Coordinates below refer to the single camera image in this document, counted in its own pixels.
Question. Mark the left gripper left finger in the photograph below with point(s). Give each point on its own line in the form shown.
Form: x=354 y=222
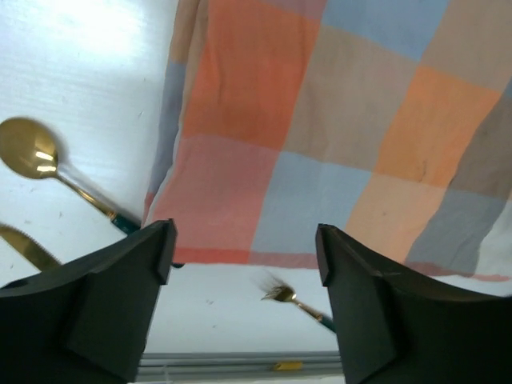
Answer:
x=86 y=321

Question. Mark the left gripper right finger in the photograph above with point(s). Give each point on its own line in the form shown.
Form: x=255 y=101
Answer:
x=395 y=325

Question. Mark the gold fork green handle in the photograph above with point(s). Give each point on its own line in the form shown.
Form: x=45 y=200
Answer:
x=277 y=290

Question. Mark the orange blue checkered cloth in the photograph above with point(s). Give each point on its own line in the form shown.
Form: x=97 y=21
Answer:
x=388 y=119

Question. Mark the gold knife green handle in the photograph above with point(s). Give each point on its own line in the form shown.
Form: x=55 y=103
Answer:
x=32 y=251

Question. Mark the aluminium front rail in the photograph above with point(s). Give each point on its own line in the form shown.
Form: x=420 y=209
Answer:
x=188 y=366

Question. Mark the gold spoon green handle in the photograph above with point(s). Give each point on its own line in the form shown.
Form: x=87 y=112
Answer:
x=29 y=149

